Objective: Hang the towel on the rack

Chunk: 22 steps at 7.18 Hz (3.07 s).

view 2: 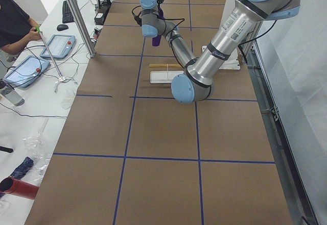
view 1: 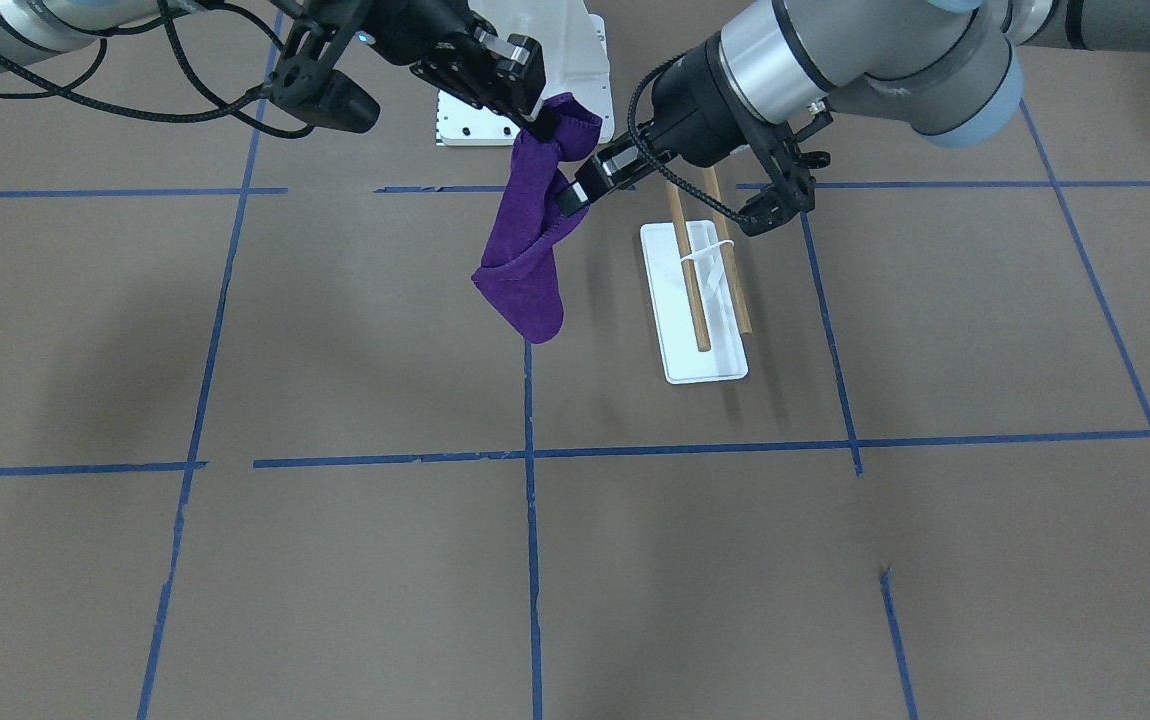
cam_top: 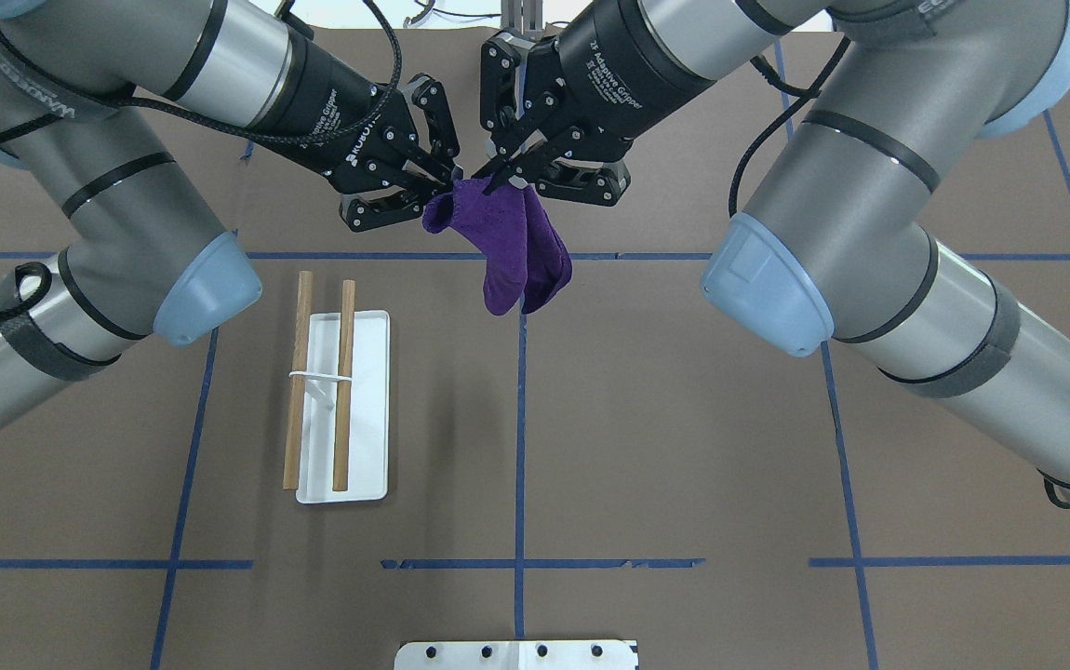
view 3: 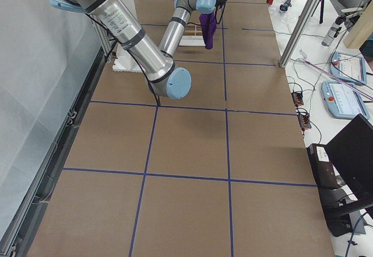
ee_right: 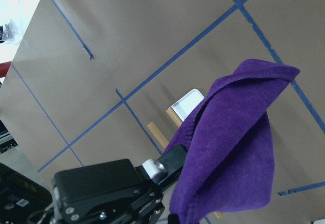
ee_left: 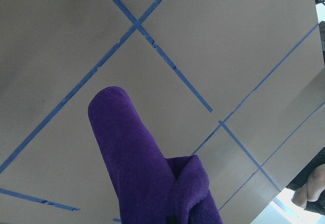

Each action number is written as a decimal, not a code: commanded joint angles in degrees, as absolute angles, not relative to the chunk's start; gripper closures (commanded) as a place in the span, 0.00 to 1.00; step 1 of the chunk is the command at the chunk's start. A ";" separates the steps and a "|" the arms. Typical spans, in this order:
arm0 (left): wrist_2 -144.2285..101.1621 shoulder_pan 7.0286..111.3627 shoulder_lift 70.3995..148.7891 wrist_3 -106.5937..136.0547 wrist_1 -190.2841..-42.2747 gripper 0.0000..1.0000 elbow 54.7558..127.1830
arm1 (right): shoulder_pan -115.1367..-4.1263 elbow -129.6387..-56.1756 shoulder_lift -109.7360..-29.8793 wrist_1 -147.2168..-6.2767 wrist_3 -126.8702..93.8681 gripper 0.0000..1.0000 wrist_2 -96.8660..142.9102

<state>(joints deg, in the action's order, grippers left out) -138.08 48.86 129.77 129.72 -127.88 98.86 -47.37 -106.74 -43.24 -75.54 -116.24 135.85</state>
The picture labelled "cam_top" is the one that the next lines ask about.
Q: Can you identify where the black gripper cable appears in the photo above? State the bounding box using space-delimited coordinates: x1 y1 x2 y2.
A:
729 37 852 220

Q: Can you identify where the purple towel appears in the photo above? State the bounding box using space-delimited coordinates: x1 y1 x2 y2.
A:
421 178 574 316

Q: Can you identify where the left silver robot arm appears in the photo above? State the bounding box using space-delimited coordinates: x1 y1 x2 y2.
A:
0 1 460 429

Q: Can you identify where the aluminium frame post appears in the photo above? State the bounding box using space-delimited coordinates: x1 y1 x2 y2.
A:
500 0 546 39

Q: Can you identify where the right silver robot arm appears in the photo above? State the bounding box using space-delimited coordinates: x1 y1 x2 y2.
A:
482 1 1070 509

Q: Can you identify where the white wooden towel rack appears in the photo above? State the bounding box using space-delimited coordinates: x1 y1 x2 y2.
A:
281 271 392 505

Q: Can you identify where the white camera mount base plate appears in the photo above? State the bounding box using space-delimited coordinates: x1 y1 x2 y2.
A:
392 639 640 669

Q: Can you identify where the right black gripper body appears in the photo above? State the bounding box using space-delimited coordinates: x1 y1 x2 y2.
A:
479 0 713 201

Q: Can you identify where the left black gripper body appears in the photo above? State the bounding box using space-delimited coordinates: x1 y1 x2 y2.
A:
264 31 419 194

